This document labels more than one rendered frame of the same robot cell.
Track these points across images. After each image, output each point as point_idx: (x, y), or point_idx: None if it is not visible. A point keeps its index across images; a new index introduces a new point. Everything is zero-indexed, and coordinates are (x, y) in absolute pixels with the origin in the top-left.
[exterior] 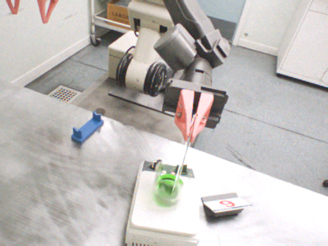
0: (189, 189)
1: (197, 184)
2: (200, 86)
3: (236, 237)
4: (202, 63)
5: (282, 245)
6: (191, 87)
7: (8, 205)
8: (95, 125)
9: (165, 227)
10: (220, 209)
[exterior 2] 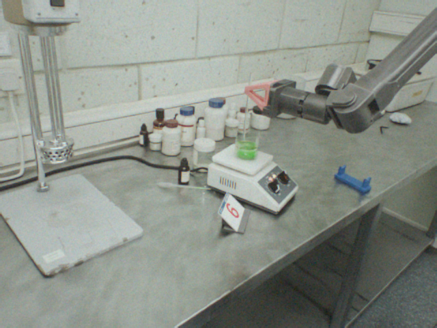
0: (246, 166)
1: (248, 169)
2: (282, 83)
3: (203, 212)
4: (322, 96)
5: (177, 233)
6: (281, 81)
7: (281, 148)
8: (355, 184)
9: (224, 150)
10: (227, 195)
